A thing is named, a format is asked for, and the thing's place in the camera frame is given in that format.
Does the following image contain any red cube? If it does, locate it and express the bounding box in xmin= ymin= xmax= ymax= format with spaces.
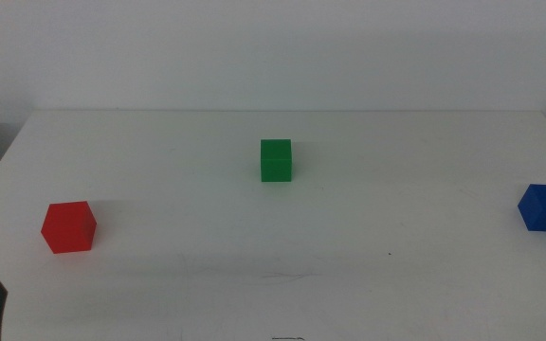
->
xmin=40 ymin=200 xmax=99 ymax=255

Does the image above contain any green cube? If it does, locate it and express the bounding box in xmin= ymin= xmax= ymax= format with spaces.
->
xmin=260 ymin=138 xmax=294 ymax=184

